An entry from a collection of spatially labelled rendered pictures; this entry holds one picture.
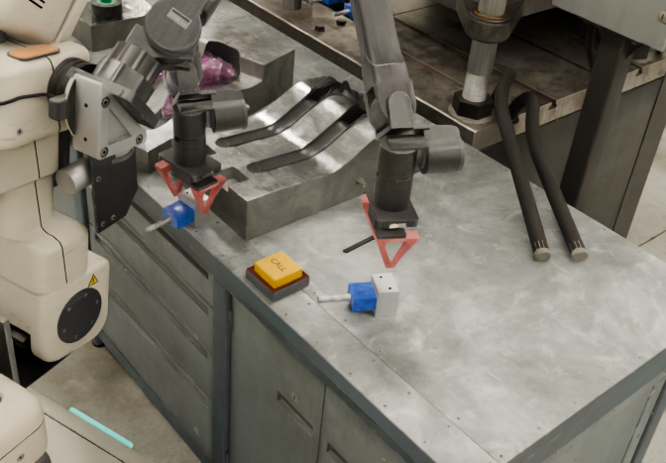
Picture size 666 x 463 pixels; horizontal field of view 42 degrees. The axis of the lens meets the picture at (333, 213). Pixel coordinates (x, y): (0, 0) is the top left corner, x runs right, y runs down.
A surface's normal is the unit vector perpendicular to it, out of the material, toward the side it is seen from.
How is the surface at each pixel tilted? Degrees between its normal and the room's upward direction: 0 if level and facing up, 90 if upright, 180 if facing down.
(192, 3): 47
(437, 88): 0
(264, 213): 90
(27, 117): 90
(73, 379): 0
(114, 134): 90
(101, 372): 0
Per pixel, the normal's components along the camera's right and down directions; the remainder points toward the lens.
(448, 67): 0.08, -0.82
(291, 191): 0.63, 0.48
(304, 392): -0.77, 0.31
